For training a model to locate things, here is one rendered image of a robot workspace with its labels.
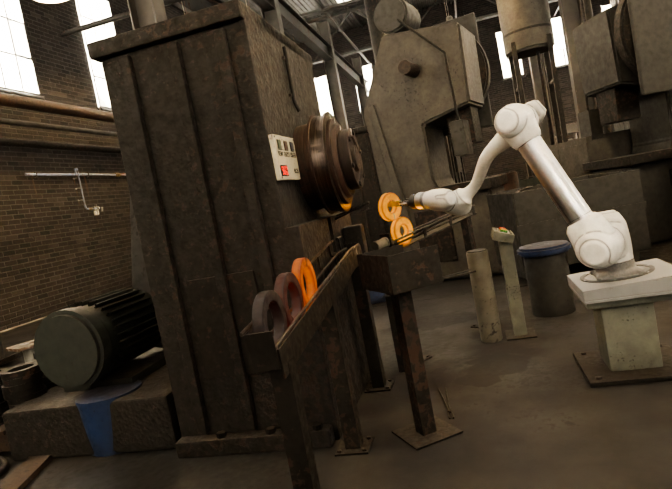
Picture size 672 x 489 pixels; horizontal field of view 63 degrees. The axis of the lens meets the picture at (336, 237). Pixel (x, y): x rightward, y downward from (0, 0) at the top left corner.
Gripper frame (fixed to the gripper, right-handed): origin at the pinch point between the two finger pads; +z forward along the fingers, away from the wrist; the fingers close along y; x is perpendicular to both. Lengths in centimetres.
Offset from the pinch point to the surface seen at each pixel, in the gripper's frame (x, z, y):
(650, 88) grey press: 51, -35, 301
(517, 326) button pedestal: -79, -39, 47
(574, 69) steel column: 146, 252, 812
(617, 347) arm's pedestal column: -69, -108, 8
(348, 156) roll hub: 27, -27, -51
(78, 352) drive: -42, 66, -150
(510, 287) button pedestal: -57, -37, 47
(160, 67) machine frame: 72, 7, -114
